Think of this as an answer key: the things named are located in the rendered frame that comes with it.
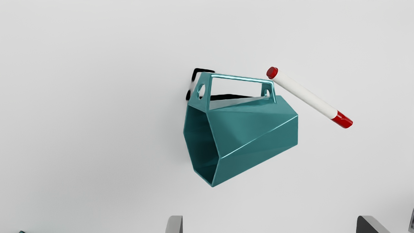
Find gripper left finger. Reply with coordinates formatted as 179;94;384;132
165;216;183;233

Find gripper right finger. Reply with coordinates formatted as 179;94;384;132
356;216;391;233

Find teal faceted mug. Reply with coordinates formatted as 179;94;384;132
183;72;299;188

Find white marker pen red caps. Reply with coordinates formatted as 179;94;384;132
266;67;353;129

